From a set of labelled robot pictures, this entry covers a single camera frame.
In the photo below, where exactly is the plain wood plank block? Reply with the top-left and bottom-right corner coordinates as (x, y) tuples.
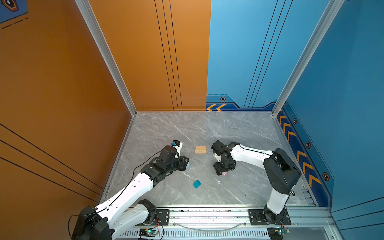
(195, 146), (207, 151)

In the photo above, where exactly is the engraved wood plank block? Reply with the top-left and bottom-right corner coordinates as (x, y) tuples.
(195, 149), (207, 154)

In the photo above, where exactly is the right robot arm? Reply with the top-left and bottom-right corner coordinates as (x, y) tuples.
(211, 140), (302, 227)

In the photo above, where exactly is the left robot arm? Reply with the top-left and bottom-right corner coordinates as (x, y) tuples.
(70, 140), (189, 240)

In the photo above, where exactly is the teal cube block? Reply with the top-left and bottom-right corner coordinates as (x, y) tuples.
(193, 180), (202, 189)

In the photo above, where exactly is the left green circuit board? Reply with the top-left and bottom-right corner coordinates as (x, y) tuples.
(139, 229), (159, 240)

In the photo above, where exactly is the green circuit board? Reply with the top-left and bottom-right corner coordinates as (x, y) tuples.
(267, 228), (291, 240)
(139, 229), (159, 240)

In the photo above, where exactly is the right green circuit board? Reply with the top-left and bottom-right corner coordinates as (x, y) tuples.
(267, 228), (291, 240)

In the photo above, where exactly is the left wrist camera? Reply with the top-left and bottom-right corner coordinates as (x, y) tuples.
(171, 140), (183, 158)

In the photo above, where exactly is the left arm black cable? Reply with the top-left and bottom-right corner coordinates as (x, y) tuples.
(67, 149), (163, 232)

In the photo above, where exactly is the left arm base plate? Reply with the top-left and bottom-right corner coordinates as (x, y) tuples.
(140, 209), (170, 226)

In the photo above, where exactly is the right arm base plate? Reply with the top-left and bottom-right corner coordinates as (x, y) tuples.
(248, 208), (292, 226)

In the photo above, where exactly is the aluminium front rail frame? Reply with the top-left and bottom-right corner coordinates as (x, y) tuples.
(116, 206), (342, 240)

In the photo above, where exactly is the left aluminium corner post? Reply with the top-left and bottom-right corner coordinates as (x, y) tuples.
(75, 0), (137, 118)

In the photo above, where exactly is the aluminium corner post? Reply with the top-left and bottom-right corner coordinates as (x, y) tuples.
(272, 0), (345, 117)
(75, 0), (137, 118)

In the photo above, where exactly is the right aluminium corner post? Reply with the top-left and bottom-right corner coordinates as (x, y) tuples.
(272, 0), (345, 117)

